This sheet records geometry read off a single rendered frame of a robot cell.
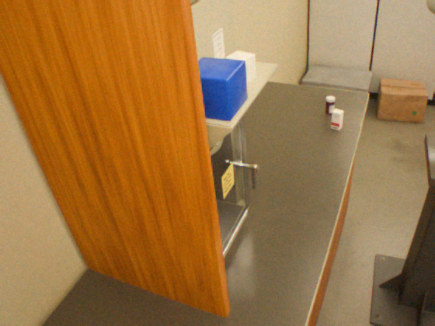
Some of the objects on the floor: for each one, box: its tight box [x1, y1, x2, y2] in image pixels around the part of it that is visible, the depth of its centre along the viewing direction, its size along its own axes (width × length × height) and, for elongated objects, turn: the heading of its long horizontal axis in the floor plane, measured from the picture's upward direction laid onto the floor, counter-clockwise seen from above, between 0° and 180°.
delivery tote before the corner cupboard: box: [301, 64, 374, 93], centre depth 365 cm, size 61×44×33 cm
